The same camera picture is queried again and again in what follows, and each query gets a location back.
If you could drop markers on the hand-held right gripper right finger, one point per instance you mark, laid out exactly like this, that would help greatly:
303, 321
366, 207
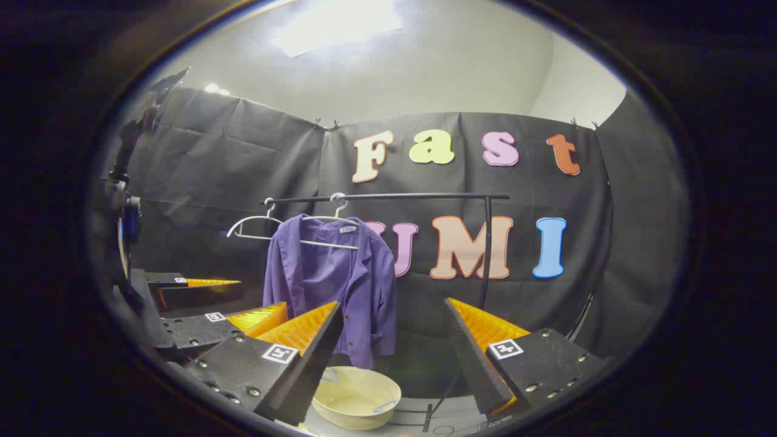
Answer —
476, 364

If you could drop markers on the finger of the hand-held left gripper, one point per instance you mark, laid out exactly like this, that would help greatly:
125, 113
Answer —
194, 296
194, 331

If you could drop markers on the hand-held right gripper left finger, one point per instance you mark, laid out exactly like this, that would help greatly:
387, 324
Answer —
309, 370

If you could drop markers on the purple button shirt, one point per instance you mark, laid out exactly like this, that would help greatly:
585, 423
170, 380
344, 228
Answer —
328, 285

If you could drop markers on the white plastic clothes hanger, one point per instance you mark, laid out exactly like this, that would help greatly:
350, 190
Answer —
249, 221
331, 244

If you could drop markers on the black metal clothes rack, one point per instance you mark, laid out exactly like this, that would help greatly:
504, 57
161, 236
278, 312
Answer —
425, 196

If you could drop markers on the black backdrop cloth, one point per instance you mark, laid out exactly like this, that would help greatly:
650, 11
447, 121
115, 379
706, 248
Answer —
230, 170

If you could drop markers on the ceiling light panel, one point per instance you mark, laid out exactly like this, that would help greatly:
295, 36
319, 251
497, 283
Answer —
340, 24

